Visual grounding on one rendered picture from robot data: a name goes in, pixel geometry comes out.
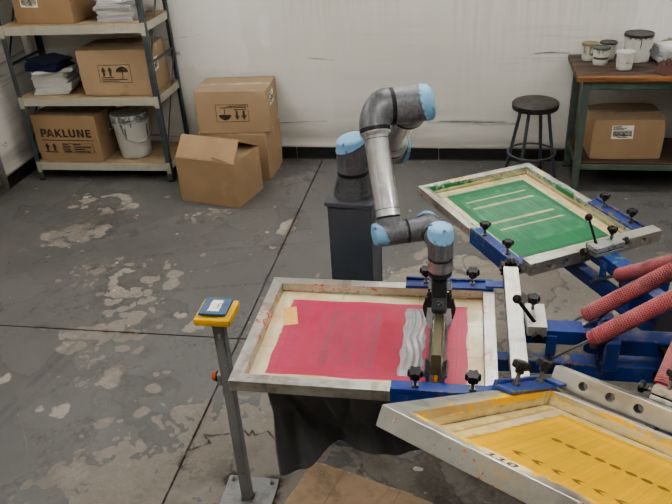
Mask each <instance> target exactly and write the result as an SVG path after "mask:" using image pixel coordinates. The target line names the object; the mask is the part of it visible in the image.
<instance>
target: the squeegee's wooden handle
mask: <svg viewBox="0 0 672 504"><path fill-rule="evenodd" d="M443 332H444V316H443V314H435V315H434V325H433V337H432V349H431V375H441V366H442V349H443Z"/></svg>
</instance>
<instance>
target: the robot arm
mask: <svg viewBox="0 0 672 504"><path fill-rule="evenodd" d="M435 115H436V106H435V98H434V93H433V90H432V87H431V86H430V85H429V84H427V83H425V84H421V83H418V84H414V85H405V86H396V87H385V88H381V89H378V90H376V91H375V92H373V93H372V94H371V95H370V96H369V97H368V98H367V100H366V101H365V103H364V105H363V108H362V110H361V113H360V118H359V132H358V131H353V132H348V133H345V134H343V135H341V136H340V137H339V138H338V139H337V141H336V150H335V152H336V159H337V179H336V183H335V186H334V196H335V198H336V199H338V200H340V201H344V202H360V201H364V200H367V199H369V198H371V197H372V196H373V201H374V207H375V214H376V221H377V222H376V223H373V224H372V225H371V237H372V241H373V243H374V245H375V246H377V247H384V246H391V245H398V244H405V243H413V242H420V241H425V243H426V244H427V246H428V260H426V264H428V275H429V277H430V278H432V279H429V286H428V293H427V296H428V298H426V297H425V301H424V303H423V312H424V316H425V319H426V322H427V325H428V327H429V328H430V330H432V329H433V320H434V318H433V316H434V315H435V314H443V316H444V317H445V320H444V322H445V331H447V330H448V329H449V328H450V326H451V323H452V320H453V317H454V314H455V310H456V305H455V302H454V299H451V297H452V294H451V284H452V280H448V279H449V278H450V277H451V276H452V270H453V240H454V233H453V226H452V225H451V224H450V223H447V222H445V221H441V220H440V219H439V217H438V216H436V215H435V214H434V213H433V212H431V211H422V212H421V213H419V214H418V215H417V216H416V217H415V218H409V219H401V216H400V209H399V202H398V196H397V189H396V183H395V176H394V170H393V164H400V163H404V162H406V161H407V160H408V159H409V156H410V152H411V144H410V139H409V136H410V134H411V132H412V131H413V129H416V128H418V127H419V126H420V125H421V124H422V123H423V121H430V120H434V118H435ZM368 168H369V174H368ZM369 175H370V177H369ZM431 281H432V282H431ZM448 281H449V282H450V283H449V282H448Z"/></svg>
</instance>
